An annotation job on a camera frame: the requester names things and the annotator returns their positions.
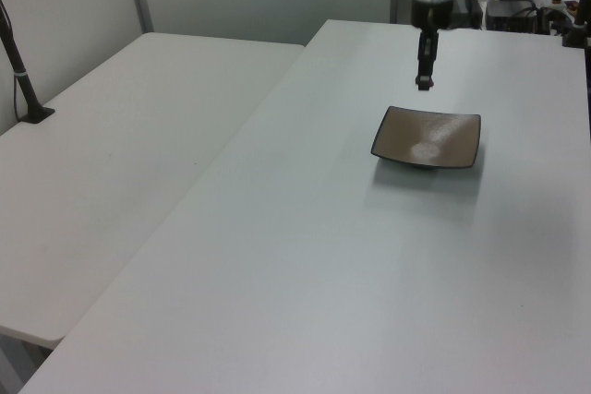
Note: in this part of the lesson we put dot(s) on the black electronics box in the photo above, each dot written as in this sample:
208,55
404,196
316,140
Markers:
510,15

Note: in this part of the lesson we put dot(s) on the black camera stand pole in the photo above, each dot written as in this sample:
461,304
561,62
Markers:
18,75
581,11

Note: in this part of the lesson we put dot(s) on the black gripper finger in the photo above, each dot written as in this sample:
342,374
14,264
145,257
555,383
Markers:
422,59
434,57

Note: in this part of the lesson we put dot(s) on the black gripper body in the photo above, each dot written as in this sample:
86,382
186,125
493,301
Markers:
431,13

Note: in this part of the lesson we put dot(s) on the square brown ceramic plate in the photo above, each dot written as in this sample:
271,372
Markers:
427,138

